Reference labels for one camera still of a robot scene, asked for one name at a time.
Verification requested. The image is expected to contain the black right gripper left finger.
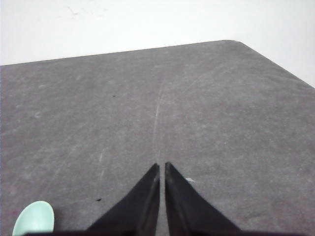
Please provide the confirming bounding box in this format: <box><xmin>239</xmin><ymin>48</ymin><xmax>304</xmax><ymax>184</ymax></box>
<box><xmin>87</xmin><ymin>164</ymin><xmax>160</xmax><ymax>236</ymax></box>

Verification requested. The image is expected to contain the mint green plastic spoon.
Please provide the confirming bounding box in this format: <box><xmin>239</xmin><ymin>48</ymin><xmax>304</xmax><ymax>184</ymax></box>
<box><xmin>12</xmin><ymin>201</ymin><xmax>55</xmax><ymax>236</ymax></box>

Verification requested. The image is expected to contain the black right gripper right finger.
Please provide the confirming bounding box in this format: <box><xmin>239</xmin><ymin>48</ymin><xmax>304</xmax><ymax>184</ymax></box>
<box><xmin>165</xmin><ymin>162</ymin><xmax>241</xmax><ymax>236</ymax></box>

